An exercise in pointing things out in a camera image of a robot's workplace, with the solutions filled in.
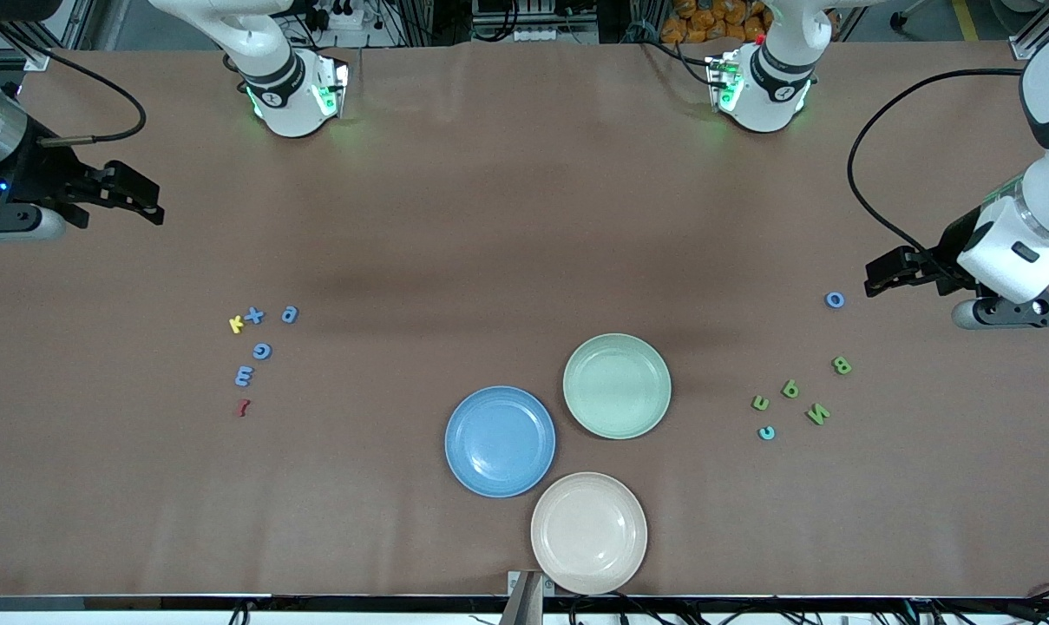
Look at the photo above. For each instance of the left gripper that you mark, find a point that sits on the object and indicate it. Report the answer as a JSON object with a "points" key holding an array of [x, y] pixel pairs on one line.
{"points": [[953, 247]]}

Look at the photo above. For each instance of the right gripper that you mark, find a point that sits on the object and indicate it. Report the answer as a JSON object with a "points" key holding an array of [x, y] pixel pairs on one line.
{"points": [[36, 176]]}

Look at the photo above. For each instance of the green foam letter B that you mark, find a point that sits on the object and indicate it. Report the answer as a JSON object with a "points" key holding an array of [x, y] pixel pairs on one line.
{"points": [[842, 365]]}

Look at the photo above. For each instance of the green foam letter P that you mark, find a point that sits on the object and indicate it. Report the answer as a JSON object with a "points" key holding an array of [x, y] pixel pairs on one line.
{"points": [[786, 384]]}

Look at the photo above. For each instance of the green foam letter N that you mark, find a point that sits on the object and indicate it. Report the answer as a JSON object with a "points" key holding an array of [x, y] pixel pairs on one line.
{"points": [[818, 414]]}

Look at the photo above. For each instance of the blue foam letter X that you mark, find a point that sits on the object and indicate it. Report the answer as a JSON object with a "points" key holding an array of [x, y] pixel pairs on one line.
{"points": [[254, 316]]}

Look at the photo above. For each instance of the blue foam number six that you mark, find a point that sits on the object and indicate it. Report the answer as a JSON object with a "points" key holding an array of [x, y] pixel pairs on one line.
{"points": [[285, 315]]}

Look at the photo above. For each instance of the blue foam letter G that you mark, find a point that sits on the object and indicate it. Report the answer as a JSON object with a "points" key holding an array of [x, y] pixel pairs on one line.
{"points": [[262, 358]]}

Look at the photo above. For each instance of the blue foam letter E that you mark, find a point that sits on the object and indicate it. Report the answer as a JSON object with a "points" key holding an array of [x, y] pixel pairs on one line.
{"points": [[244, 377]]}

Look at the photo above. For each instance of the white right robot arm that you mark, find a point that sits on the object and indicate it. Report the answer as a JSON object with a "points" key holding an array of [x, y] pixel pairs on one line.
{"points": [[290, 87]]}

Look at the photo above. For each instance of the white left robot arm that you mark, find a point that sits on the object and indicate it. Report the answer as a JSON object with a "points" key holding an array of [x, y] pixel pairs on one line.
{"points": [[767, 78]]}

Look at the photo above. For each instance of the blue foam letter O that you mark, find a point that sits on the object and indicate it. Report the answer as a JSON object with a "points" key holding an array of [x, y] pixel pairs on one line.
{"points": [[828, 300]]}

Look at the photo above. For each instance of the yellow foam letter K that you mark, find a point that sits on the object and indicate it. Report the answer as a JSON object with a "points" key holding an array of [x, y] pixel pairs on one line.
{"points": [[236, 325]]}

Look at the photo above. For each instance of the teal foam letter C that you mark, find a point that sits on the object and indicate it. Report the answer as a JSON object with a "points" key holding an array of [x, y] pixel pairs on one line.
{"points": [[766, 427]]}

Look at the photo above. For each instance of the red foam letter I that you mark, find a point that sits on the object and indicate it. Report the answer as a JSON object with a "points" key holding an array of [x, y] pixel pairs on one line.
{"points": [[244, 408]]}

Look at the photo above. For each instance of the power strip with plugs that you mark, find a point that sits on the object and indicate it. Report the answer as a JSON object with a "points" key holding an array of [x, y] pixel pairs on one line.
{"points": [[346, 16]]}

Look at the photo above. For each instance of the bag of oranges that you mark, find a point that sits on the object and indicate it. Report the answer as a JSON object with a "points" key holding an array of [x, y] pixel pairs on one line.
{"points": [[706, 22]]}

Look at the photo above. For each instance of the green plate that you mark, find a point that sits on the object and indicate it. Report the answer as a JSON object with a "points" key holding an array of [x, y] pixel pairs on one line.
{"points": [[593, 408]]}

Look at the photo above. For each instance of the brown table cover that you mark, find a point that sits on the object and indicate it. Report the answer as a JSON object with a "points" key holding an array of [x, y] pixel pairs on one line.
{"points": [[489, 217]]}

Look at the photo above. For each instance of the blue plate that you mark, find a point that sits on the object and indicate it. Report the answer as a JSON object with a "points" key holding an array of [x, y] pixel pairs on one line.
{"points": [[524, 417]]}

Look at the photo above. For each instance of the beige plate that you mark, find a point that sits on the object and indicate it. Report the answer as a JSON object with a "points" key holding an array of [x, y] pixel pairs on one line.
{"points": [[589, 534]]}

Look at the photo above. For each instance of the white power strip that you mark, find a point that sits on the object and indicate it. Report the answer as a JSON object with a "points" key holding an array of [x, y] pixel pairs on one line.
{"points": [[537, 35]]}

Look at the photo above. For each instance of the aluminium frame profile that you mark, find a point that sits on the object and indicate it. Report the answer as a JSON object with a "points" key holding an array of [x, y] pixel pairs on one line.
{"points": [[1029, 43], [38, 59]]}

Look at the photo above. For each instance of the metal table edge rail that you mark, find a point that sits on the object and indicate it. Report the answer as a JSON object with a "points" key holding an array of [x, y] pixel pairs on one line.
{"points": [[142, 603]]}

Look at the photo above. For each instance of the metal bracket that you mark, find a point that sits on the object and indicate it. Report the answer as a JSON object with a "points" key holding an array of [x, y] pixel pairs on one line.
{"points": [[528, 603]]}

